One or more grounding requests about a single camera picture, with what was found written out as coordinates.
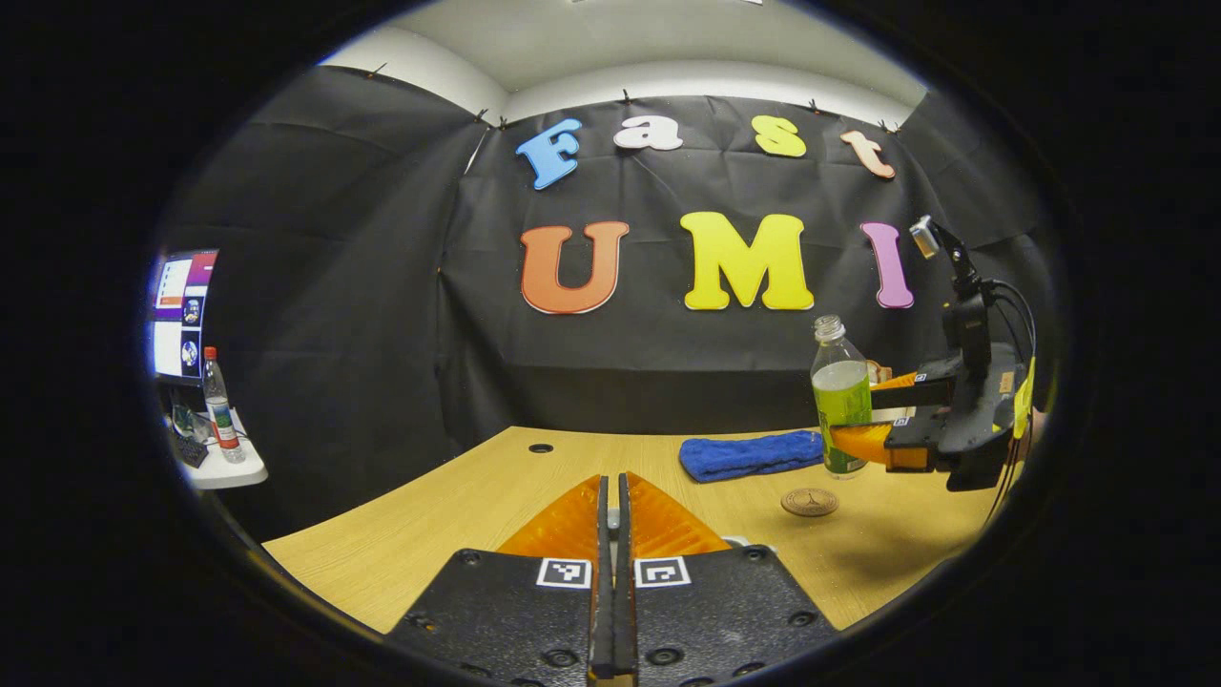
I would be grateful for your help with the blue towel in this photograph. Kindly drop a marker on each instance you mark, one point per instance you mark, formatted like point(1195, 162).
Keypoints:
point(749, 456)

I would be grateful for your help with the white toaster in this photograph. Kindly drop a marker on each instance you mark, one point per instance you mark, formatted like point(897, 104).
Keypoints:
point(892, 415)

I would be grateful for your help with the red-cap plastic bottle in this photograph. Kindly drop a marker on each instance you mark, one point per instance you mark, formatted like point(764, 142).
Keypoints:
point(222, 415)

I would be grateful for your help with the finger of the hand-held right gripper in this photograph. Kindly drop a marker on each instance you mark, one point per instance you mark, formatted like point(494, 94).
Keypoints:
point(916, 434)
point(916, 396)

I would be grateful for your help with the clear green-label water bottle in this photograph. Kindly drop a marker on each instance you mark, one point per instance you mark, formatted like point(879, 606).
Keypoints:
point(841, 391)

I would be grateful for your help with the white side table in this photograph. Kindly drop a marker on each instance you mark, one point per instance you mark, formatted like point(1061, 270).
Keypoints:
point(234, 469)

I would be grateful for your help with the round wooden coaster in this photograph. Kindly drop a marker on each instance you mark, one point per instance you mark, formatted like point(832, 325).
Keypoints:
point(810, 502)

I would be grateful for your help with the black backdrop cloth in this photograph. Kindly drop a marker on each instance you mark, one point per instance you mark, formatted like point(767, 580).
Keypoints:
point(668, 372)

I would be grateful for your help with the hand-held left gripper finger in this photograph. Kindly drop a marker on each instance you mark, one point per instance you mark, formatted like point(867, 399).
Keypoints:
point(603, 630)
point(625, 630)

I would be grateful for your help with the computer monitor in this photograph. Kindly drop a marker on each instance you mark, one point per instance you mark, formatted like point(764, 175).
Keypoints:
point(183, 315)

